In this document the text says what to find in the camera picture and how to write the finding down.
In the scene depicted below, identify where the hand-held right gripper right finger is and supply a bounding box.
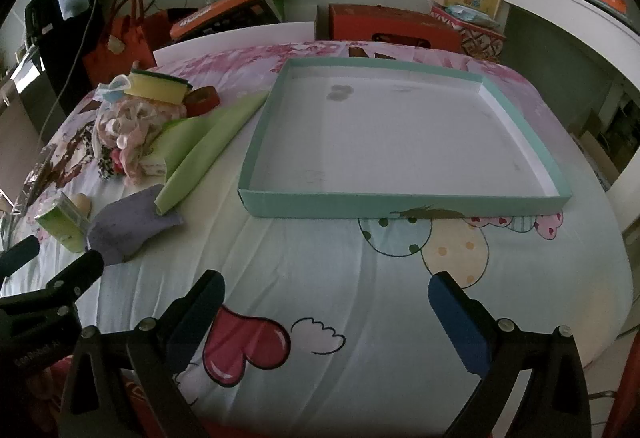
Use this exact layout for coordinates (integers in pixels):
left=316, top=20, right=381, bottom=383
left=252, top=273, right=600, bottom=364
left=427, top=272, right=592, bottom=438

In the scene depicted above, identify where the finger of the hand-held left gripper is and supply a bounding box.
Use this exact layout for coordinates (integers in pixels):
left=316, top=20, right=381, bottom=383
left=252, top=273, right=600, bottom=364
left=0, top=235, right=41, bottom=279
left=0, top=249, right=105, bottom=319

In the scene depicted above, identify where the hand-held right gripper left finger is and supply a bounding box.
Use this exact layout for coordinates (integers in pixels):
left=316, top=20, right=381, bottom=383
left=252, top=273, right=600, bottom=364
left=59, top=270, right=226, bottom=438

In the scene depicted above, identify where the green tissue packet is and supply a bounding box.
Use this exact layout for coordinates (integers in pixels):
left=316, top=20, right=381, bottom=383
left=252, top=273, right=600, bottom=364
left=34, top=190, right=90, bottom=253

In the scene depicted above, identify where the purple cloth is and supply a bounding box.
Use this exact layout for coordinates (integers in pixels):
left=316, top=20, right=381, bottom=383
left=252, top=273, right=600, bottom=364
left=86, top=184, right=183, bottom=265

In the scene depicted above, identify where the pink floral cloth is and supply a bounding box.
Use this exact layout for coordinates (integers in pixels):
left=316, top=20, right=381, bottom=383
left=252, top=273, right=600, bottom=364
left=94, top=98, right=168, bottom=153

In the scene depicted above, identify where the light green cloth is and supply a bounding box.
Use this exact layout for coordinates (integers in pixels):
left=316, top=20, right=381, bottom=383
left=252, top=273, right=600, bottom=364
left=154, top=92, right=267, bottom=215

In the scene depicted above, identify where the light blue face mask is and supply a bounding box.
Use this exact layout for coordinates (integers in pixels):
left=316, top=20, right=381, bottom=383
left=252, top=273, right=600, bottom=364
left=96, top=74, right=132, bottom=104

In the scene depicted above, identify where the shallow teal cardboard box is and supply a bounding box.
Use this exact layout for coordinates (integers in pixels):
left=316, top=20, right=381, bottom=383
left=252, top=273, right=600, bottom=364
left=236, top=58, right=572, bottom=221

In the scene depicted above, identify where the large green yellow sponge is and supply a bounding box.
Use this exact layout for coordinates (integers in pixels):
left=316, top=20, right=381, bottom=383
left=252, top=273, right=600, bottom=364
left=127, top=70, right=193, bottom=101

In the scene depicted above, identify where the red tape roll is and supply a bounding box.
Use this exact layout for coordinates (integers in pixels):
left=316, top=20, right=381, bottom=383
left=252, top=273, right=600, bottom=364
left=184, top=86, right=219, bottom=117

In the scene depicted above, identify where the clear plastic wrapper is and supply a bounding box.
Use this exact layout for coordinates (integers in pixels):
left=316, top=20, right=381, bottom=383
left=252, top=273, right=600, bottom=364
left=15, top=153, right=58, bottom=219

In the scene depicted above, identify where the black white spotted cloth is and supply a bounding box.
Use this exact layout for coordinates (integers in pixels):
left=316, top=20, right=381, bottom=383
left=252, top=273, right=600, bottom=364
left=97, top=145, right=126, bottom=181

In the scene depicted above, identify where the printed blanket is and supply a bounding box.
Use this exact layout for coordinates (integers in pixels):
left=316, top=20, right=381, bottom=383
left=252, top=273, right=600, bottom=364
left=0, top=40, right=631, bottom=438

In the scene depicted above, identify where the grey cabinet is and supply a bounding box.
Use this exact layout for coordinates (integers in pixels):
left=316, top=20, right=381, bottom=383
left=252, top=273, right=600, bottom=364
left=0, top=42, right=66, bottom=199

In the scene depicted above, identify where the black monitor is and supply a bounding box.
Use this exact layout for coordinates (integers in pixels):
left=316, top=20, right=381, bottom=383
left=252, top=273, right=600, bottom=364
left=25, top=0, right=107, bottom=119

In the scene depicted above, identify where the red gift bag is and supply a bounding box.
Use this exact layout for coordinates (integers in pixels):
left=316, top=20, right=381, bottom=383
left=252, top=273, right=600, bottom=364
left=82, top=0, right=157, bottom=86

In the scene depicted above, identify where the brown cardboard box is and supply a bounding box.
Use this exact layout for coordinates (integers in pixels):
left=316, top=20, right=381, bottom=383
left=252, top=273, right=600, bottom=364
left=580, top=110, right=613, bottom=153

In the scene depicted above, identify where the patterned tin box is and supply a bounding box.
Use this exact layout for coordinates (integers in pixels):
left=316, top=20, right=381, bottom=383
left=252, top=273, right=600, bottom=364
left=430, top=5, right=507, bottom=59

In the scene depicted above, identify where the flat orange box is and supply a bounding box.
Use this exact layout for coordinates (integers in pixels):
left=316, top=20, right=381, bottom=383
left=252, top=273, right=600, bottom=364
left=170, top=0, right=266, bottom=39

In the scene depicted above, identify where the red cardboard box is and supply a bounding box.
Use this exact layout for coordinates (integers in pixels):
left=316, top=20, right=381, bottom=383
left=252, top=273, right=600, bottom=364
left=327, top=2, right=463, bottom=53

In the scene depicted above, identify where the wet wipes packet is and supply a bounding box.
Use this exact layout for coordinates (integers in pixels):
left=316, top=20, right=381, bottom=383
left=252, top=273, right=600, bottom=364
left=445, top=4, right=501, bottom=31

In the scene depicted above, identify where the black box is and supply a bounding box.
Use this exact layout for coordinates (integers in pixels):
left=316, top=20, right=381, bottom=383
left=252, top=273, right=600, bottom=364
left=200, top=0, right=282, bottom=32

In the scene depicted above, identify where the white curved desk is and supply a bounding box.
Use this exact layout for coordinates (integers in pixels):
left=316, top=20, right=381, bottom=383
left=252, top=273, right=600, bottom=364
left=492, top=0, right=640, bottom=239

